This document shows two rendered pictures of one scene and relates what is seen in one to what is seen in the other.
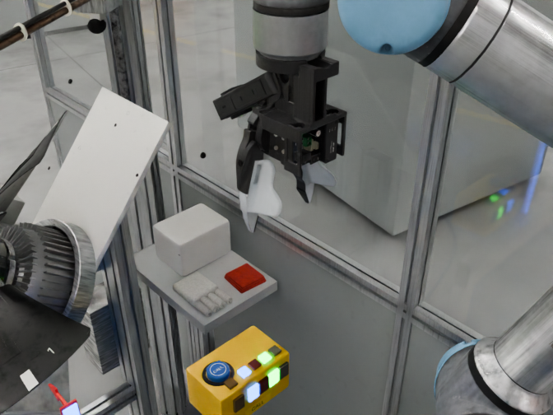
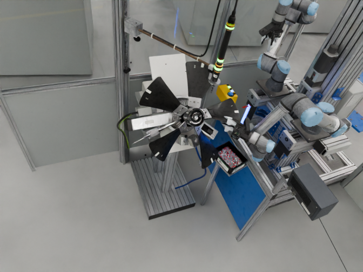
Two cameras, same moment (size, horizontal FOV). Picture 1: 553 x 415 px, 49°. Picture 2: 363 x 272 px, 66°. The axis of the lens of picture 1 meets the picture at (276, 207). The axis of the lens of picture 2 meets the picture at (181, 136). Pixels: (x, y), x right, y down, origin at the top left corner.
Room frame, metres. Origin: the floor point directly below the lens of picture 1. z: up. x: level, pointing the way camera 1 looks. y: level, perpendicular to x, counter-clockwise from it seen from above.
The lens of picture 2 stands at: (0.62, 1.90, 2.47)
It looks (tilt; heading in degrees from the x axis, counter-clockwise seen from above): 48 degrees down; 283
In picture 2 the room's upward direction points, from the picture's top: 12 degrees clockwise
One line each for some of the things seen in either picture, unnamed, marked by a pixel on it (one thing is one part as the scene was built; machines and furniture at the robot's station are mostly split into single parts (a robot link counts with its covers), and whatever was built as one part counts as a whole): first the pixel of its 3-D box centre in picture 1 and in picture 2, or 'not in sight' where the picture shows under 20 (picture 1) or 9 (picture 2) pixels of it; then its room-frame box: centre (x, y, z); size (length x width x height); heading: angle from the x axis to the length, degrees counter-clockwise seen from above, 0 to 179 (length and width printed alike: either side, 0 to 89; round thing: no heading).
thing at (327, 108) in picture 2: not in sight; (322, 112); (0.07, 0.10, 1.20); 0.13 x 0.12 x 0.14; 133
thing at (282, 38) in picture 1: (292, 30); (279, 16); (0.61, -0.02, 1.70); 0.08 x 0.08 x 0.05
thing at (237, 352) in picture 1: (239, 380); (226, 95); (0.76, 0.07, 1.02); 0.16 x 0.10 x 0.11; 133
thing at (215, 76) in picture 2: not in sight; (222, 52); (0.82, 0.53, 1.65); 0.04 x 0.04 x 0.46
